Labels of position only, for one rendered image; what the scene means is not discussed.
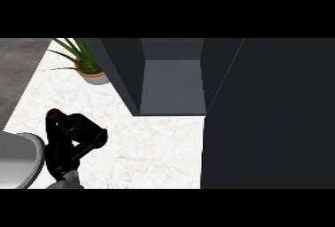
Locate dark grey cabinet door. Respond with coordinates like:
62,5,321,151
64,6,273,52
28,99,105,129
200,37,335,190

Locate green potted plant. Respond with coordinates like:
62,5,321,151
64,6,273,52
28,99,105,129
46,37,111,86

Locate grey round basin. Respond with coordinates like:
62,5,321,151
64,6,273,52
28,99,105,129
0,130,48,190

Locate dark wine bottle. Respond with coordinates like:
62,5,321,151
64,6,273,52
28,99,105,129
45,107,99,140

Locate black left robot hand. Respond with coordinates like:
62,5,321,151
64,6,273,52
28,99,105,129
43,117,110,182

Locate dark grey cabinet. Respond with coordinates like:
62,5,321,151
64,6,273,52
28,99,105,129
80,37,247,117

